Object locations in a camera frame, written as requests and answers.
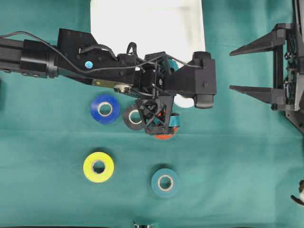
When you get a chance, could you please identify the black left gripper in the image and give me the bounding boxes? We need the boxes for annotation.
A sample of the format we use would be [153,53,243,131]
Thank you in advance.
[116,52,178,135]

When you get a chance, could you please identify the yellow tape roll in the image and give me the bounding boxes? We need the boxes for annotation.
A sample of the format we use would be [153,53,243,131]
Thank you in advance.
[83,152,114,183]

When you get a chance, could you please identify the black stand bottom edge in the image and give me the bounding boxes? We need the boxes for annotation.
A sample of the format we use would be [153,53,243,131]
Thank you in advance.
[133,220,158,228]

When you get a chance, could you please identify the white black object right edge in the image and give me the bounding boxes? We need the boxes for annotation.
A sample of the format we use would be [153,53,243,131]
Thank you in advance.
[291,180,304,206]

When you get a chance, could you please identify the black tape roll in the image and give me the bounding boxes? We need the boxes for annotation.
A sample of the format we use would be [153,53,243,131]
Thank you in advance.
[123,104,143,131]

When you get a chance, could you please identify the blue tape roll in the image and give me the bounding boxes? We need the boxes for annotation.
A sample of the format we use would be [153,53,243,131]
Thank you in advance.
[90,95,120,124]

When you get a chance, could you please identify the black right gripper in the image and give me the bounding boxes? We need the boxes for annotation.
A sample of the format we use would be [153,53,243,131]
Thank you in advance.
[229,23,304,133]

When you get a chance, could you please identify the teal tape roll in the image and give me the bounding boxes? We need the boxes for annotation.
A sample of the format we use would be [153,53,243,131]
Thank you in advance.
[151,168,181,198]

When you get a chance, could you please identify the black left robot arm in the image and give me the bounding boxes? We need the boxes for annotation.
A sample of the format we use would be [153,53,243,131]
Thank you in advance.
[0,28,180,140]

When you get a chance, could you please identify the green table cloth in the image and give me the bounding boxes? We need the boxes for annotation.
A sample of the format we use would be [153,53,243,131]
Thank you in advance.
[0,0,304,228]

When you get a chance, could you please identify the red tape roll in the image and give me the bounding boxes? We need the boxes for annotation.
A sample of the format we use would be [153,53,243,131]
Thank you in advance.
[154,127,178,140]

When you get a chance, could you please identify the black camera cable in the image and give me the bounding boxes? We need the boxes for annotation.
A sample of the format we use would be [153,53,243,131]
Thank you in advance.
[0,30,202,73]

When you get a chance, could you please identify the white tape roll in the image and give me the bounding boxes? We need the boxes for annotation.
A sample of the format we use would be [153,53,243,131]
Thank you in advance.
[174,94,194,108]

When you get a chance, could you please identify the white plastic case tray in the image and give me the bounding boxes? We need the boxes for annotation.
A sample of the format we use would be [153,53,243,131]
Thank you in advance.
[90,0,206,62]

